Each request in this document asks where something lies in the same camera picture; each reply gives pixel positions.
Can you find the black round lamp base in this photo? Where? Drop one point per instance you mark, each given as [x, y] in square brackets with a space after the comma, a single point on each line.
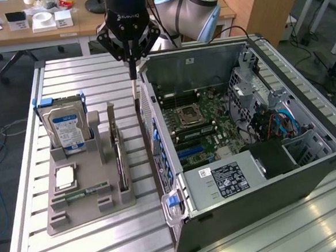
[94, 5]

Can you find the black open PC case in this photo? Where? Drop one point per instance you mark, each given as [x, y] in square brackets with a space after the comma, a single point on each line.
[249, 212]

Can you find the black chair base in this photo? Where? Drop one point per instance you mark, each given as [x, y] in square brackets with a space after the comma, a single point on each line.
[10, 64]

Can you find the hard disk blue carrier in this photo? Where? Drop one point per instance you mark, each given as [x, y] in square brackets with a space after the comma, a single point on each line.
[66, 130]

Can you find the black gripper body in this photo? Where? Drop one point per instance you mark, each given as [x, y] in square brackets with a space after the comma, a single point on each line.
[126, 7]

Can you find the grey parts rack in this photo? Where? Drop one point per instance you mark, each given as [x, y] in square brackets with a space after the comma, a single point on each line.
[93, 171]

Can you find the white tape roll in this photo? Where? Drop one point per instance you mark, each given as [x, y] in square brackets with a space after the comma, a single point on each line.
[35, 18]

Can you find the silver chipset heatsink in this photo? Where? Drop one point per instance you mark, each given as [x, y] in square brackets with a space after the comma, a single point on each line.
[224, 152]

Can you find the green RAM stick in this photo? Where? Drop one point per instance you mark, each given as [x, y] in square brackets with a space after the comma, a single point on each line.
[196, 133]
[80, 192]

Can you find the silver drive cage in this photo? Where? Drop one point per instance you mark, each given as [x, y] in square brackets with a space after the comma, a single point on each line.
[246, 88]

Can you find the white block black top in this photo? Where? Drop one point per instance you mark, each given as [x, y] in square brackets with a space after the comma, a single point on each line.
[19, 25]

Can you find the silver disk bay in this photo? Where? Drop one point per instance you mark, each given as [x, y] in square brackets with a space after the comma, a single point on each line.
[311, 147]

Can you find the small white box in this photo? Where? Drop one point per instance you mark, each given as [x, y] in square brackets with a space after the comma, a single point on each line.
[64, 19]

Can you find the silver CPU socket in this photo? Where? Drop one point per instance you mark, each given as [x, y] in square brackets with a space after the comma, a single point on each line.
[188, 114]

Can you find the silver CPU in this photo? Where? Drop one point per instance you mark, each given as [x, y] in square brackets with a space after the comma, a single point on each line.
[65, 178]

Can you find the green motherboard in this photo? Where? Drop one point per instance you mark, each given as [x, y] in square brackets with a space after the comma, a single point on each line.
[216, 114]

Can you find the white square box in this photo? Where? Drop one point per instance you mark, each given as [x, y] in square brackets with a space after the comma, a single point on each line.
[44, 28]

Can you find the beige tape roll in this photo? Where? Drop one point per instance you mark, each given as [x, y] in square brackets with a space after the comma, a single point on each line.
[29, 2]

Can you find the wooden desk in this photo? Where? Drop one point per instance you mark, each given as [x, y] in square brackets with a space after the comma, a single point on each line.
[6, 39]
[90, 20]

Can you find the blue case latch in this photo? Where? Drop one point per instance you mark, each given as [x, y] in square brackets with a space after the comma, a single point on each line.
[173, 202]

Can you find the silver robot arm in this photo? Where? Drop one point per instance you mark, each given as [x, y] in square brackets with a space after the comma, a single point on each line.
[177, 10]

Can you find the black fan shroud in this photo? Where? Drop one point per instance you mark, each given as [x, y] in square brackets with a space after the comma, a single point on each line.
[271, 159]

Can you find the red packet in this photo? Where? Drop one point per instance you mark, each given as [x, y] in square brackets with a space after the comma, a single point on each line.
[65, 4]

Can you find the clear bag dark contents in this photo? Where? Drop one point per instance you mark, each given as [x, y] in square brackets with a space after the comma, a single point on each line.
[50, 4]

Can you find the grey power supply unit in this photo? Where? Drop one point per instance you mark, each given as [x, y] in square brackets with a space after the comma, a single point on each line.
[226, 179]

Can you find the blue expansion slot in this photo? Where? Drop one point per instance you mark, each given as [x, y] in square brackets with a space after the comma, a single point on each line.
[190, 151]

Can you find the green low-profile graphics card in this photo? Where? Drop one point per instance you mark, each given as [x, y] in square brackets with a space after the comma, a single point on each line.
[120, 164]

